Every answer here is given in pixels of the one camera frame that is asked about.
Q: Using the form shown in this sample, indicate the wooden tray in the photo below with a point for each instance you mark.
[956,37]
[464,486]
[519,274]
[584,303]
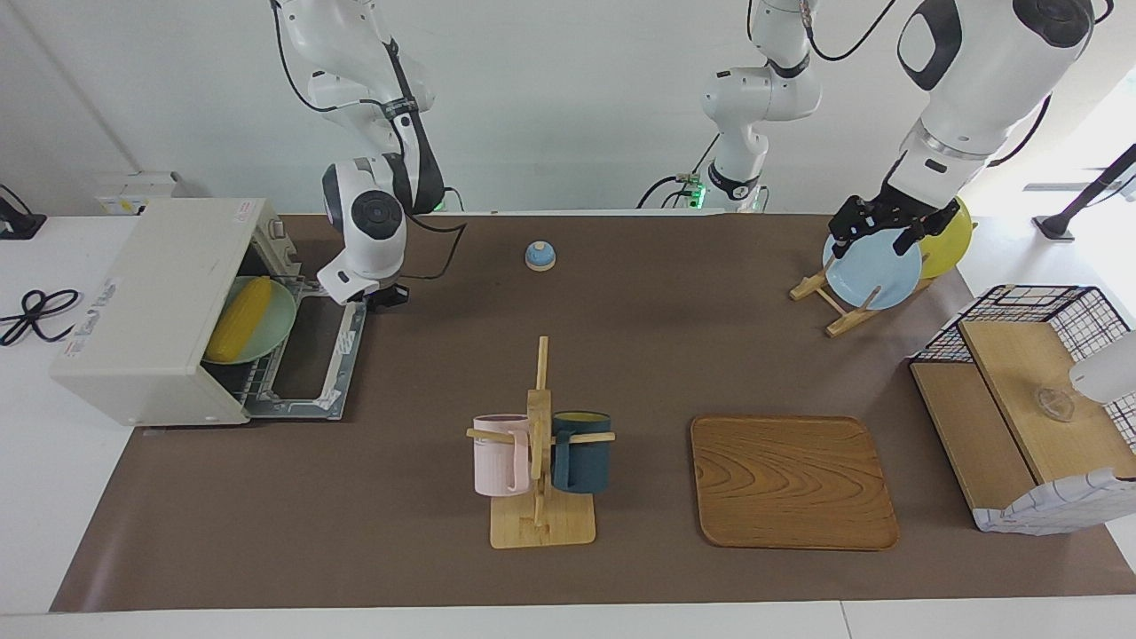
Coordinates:
[790,484]

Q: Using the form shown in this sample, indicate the white cylinder object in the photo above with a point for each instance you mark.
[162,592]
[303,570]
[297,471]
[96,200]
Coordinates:
[1109,373]

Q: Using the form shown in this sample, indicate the light blue plate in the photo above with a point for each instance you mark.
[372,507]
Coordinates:
[874,275]

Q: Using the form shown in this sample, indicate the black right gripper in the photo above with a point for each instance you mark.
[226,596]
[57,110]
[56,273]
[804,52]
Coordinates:
[386,295]

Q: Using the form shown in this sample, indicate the wooden shelf box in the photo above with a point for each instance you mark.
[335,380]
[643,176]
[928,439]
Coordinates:
[1047,506]

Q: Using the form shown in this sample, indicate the wooden step shelf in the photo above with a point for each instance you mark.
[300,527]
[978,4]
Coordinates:
[1021,382]

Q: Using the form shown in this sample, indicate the black clamp mount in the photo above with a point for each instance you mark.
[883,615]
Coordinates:
[18,226]

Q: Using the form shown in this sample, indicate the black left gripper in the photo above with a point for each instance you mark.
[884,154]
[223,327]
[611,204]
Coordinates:
[901,209]

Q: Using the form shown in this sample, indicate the wooden mug tree stand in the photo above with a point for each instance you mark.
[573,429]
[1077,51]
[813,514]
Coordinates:
[541,524]

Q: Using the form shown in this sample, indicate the pink mug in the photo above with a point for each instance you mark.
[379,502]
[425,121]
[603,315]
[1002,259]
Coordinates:
[499,457]

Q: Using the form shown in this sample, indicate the dark blue mug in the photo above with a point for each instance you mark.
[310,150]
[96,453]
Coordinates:
[586,457]

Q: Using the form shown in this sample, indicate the black stand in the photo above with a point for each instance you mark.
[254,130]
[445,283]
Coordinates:
[1065,222]

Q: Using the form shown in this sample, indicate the wooden plate rack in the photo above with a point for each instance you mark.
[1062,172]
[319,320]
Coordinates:
[843,321]

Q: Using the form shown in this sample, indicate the clear glass dish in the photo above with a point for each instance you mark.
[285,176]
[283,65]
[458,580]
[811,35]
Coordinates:
[1054,404]

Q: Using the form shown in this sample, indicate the light green plate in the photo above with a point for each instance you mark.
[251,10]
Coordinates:
[280,315]

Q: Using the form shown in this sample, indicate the brown table mat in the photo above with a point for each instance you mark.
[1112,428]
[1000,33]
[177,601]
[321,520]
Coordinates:
[621,355]

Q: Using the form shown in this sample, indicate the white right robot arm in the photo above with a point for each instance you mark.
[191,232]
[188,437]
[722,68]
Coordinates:
[373,213]

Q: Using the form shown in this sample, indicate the white box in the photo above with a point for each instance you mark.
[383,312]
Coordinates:
[133,191]

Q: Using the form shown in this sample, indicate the yellow corn cob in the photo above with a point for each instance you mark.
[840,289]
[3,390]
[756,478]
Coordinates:
[240,319]

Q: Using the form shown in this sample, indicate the white toaster oven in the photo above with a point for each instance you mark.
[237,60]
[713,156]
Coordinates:
[151,293]

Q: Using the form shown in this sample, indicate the yellow plate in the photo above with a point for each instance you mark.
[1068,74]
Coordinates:
[950,244]

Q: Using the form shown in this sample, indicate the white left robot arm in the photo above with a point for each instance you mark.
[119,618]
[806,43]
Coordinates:
[976,80]

